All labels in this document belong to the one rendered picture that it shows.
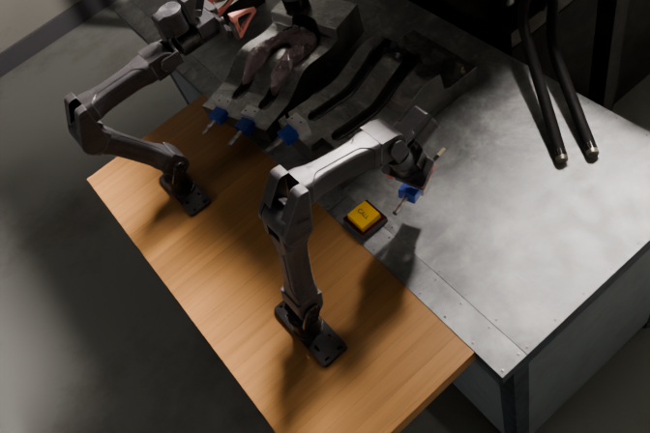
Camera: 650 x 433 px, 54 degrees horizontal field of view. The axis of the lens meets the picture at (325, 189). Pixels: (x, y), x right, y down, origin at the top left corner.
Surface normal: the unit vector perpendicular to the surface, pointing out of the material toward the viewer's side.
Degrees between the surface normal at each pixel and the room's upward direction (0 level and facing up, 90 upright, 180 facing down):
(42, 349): 0
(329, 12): 0
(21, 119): 0
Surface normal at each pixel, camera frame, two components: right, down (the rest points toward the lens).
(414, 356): -0.25, -0.58
